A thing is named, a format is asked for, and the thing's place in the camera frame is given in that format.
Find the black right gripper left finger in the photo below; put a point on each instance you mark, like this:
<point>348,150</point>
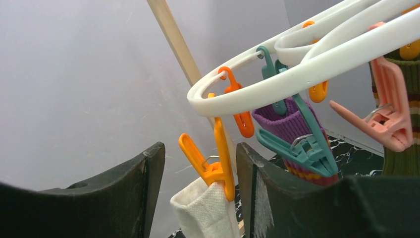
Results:
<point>118,203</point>

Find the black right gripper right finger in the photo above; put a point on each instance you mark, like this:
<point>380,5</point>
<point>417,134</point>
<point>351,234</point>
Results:
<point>277,204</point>

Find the white plastic clip hanger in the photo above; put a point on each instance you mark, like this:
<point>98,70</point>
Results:
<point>343,37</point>

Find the olive striped sock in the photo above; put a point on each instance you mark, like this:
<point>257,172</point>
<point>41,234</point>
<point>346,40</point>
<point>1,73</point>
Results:
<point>407,162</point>

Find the teal clothes peg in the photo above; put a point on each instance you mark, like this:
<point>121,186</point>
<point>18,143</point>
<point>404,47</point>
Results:
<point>310,151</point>

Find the pink clothes peg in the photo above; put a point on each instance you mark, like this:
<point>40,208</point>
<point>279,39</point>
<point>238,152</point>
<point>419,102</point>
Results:
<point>390,123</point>

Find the orange clothes peg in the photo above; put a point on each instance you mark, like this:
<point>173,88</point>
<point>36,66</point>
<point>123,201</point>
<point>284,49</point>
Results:
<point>220,171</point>

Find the maroon yellow striped sock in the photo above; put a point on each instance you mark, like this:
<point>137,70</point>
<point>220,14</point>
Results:
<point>288,127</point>

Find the wooden clothes rack frame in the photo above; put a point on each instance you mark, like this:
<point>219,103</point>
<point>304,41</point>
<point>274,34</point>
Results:
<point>182,53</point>

